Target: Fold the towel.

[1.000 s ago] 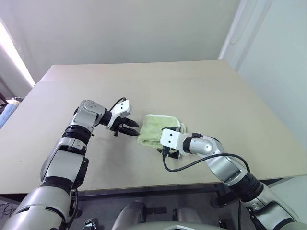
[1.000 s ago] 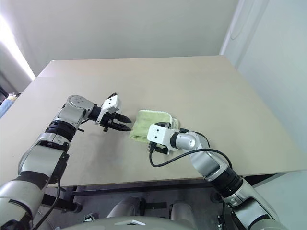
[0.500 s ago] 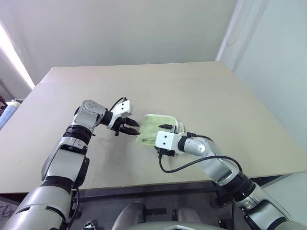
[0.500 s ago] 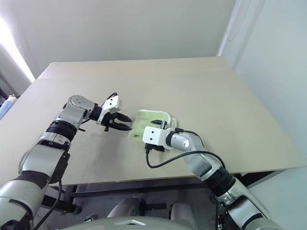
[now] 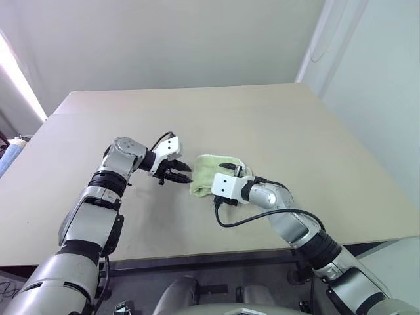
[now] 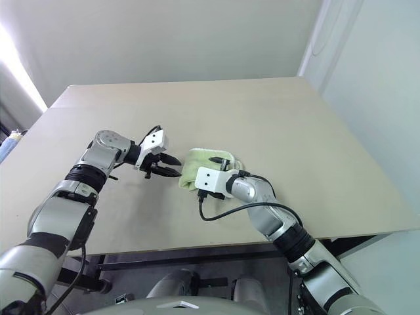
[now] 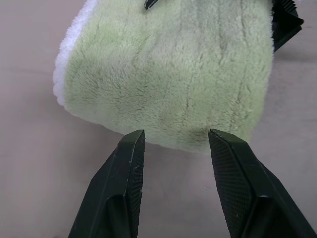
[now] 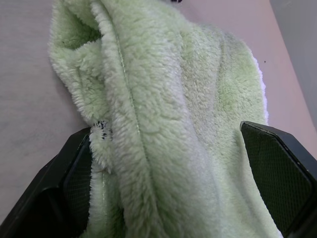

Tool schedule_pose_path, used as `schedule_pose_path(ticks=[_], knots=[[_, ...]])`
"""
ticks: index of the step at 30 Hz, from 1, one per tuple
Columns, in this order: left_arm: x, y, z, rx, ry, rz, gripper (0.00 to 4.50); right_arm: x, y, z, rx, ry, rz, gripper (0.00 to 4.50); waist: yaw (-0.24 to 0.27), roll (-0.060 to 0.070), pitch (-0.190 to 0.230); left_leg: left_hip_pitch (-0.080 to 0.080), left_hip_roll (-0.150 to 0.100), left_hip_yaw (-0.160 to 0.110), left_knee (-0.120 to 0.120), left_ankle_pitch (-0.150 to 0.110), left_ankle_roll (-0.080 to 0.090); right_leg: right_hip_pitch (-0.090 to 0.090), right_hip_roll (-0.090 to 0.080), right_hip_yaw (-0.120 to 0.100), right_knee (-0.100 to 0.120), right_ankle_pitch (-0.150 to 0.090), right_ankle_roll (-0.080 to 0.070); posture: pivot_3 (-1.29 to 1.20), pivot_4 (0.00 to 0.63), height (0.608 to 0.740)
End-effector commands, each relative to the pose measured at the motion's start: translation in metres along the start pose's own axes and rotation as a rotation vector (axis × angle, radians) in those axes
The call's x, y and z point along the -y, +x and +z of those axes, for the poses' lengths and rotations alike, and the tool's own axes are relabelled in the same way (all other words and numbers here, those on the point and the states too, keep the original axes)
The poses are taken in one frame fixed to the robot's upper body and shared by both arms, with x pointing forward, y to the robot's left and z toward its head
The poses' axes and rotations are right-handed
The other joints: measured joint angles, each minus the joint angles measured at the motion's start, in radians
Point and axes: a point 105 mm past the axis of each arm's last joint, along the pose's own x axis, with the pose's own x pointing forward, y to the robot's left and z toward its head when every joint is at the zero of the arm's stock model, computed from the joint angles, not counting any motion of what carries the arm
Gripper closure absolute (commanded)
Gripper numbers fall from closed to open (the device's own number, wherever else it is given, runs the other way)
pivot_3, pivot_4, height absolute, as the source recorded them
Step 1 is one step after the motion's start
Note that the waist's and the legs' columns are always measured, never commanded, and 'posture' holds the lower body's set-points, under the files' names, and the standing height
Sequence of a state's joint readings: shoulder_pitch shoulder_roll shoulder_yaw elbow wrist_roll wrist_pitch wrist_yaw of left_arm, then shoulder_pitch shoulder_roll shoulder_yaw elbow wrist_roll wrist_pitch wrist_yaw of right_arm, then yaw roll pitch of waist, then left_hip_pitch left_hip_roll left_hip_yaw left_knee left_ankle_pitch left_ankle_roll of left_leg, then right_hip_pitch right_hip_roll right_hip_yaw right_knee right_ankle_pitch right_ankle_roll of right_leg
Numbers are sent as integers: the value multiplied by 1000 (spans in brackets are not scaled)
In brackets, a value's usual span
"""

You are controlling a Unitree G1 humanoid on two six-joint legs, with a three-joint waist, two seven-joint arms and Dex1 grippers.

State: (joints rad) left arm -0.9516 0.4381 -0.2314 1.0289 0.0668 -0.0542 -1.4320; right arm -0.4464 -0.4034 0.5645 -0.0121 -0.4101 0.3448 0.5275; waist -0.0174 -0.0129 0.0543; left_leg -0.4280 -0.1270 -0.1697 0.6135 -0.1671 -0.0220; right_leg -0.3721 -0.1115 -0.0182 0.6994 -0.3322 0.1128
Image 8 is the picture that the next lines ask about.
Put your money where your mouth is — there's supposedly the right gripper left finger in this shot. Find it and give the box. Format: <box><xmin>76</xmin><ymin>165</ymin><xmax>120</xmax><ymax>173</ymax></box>
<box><xmin>0</xmin><ymin>127</ymin><xmax>94</xmax><ymax>238</ymax></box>

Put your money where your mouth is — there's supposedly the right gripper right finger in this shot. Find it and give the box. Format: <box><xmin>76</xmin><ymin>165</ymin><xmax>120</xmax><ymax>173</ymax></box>
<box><xmin>239</xmin><ymin>120</ymin><xmax>317</xmax><ymax>238</ymax></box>

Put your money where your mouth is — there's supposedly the light green fluffy towel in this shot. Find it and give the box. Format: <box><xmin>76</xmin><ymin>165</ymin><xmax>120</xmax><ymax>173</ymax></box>
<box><xmin>47</xmin><ymin>0</ymin><xmax>286</xmax><ymax>238</ymax></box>

